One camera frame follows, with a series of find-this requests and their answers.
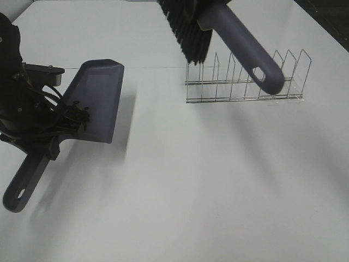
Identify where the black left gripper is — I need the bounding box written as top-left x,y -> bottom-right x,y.
0,81 -> 61,161

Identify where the pile of coffee beans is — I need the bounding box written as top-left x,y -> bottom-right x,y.
64,100 -> 90,131

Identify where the grey plastic dustpan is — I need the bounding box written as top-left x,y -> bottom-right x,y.
3,59 -> 124,213

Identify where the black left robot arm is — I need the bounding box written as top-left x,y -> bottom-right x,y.
1,14 -> 68,160

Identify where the black cable bundle left gripper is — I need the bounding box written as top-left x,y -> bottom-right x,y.
26,84 -> 83,140

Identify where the black camera box on left wrist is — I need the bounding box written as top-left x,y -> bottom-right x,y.
22,63 -> 65,87

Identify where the chrome wire dish rack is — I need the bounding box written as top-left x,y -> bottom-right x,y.
184,49 -> 312,103

